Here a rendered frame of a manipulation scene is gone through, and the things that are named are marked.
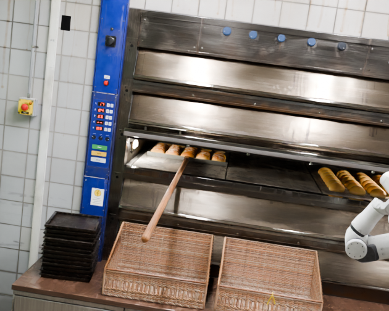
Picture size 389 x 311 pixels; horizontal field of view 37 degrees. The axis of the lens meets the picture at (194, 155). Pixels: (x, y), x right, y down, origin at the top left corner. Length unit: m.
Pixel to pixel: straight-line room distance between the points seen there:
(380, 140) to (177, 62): 1.25
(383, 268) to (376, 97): 1.02
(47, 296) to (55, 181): 0.75
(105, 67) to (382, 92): 1.58
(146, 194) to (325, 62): 1.29
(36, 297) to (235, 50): 1.74
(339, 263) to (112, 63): 1.78
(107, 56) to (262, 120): 0.97
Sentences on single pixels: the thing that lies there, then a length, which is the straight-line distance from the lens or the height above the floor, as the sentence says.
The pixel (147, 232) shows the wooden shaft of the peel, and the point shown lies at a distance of 2.23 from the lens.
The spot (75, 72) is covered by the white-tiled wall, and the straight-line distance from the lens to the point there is 3.53.
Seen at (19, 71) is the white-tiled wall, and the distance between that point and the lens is 3.63.
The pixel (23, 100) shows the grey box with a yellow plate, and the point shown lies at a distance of 3.56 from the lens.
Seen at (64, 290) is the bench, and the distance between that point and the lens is 3.23.
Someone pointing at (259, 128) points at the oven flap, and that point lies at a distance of 3.40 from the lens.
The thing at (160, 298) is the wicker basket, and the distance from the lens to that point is 3.16.
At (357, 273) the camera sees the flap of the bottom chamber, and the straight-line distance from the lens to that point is 3.66.
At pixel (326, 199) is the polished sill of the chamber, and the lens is 3.51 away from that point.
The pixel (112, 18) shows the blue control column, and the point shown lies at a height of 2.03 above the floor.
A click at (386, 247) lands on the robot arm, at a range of 2.25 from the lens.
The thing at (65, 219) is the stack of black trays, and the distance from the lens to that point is 3.41.
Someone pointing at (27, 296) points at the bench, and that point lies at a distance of 3.30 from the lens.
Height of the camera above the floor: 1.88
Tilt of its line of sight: 10 degrees down
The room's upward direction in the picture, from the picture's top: 8 degrees clockwise
